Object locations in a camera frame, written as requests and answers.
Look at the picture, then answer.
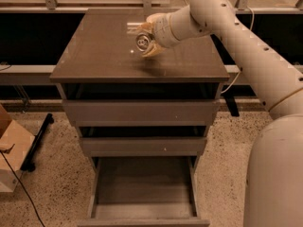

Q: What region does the grey drawer cabinet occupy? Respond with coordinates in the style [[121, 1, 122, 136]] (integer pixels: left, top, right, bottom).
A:
[[49, 8, 230, 227]]

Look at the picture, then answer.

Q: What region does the cardboard box left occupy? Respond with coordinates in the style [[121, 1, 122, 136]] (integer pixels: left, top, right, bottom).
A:
[[0, 105, 35, 192]]

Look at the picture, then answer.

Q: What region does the silver 7up can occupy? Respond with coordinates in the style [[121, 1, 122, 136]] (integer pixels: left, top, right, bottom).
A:
[[135, 32, 154, 52]]

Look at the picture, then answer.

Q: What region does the top grey drawer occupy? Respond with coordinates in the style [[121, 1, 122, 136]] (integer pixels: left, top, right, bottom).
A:
[[62, 100, 219, 127]]

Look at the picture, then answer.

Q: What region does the white bowl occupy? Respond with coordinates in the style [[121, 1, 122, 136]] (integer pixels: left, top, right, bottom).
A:
[[146, 13, 164, 23]]

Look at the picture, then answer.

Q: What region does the black bar on floor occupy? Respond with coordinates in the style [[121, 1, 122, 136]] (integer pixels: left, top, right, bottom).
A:
[[21, 113, 54, 172]]

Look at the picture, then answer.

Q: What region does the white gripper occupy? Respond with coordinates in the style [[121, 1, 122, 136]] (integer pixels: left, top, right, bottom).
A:
[[133, 12, 180, 58]]

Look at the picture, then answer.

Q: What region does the bottom open grey drawer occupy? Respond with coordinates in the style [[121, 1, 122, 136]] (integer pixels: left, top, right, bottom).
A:
[[77, 156, 210, 227]]

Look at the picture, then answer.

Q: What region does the black cable on floor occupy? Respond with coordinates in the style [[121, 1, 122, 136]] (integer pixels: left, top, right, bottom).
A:
[[0, 149, 46, 227]]

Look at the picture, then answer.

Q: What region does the white cable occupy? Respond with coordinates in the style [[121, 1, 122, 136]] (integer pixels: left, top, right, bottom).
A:
[[220, 7, 256, 96]]

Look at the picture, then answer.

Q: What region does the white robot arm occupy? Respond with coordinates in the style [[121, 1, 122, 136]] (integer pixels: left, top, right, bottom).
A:
[[137, 0, 303, 227]]

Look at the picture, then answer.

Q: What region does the metal window rail frame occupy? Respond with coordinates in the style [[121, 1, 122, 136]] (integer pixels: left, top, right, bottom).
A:
[[0, 0, 302, 84]]

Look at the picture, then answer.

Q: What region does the middle grey drawer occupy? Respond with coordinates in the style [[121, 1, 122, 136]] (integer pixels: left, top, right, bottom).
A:
[[80, 137, 206, 157]]

